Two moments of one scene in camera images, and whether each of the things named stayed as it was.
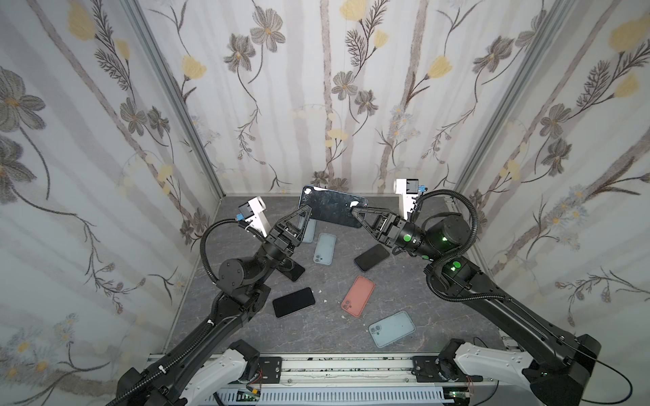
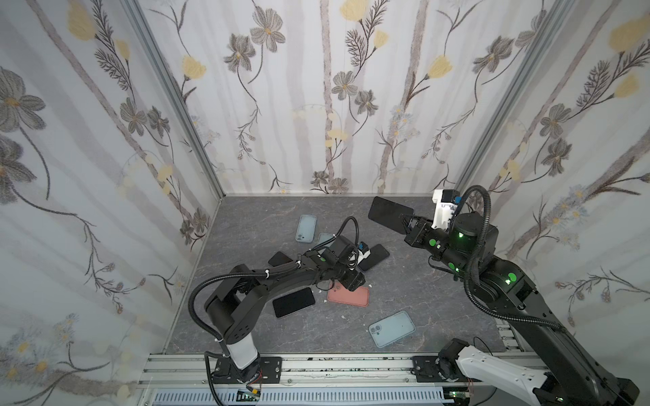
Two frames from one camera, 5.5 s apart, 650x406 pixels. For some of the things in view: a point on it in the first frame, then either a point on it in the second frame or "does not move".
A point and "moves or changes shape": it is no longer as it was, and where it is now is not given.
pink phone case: [357, 296] moves or changes shape
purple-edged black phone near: [293, 302] does not move
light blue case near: [325, 247] does not move
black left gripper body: [275, 249] → [349, 279]
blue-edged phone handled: [327, 204] moves or changes shape
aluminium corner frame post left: [165, 74] does not move
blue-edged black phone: [371, 257] does not move
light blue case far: [310, 233] does not move
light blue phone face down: [391, 328] does not move
